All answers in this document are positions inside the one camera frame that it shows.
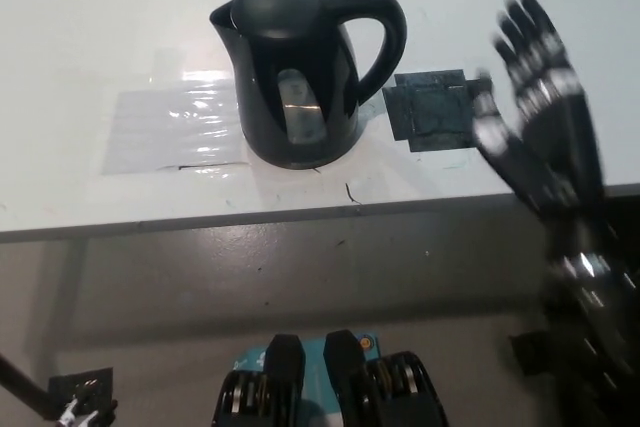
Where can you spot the black electric kettle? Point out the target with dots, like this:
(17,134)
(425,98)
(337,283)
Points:
(260,97)

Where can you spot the black tape patch on desk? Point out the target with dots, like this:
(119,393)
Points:
(430,112)

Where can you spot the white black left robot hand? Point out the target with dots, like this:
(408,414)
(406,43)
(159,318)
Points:
(80,409)

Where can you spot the black floor tape patch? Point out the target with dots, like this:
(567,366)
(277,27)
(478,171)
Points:
(527,354)
(92,382)

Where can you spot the black kettle lid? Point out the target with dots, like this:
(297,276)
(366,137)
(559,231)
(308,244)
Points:
(275,7)

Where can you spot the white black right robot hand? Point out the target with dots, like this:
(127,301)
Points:
(550,147)

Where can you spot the clear plastic tape patch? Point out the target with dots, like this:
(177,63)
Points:
(165,127)

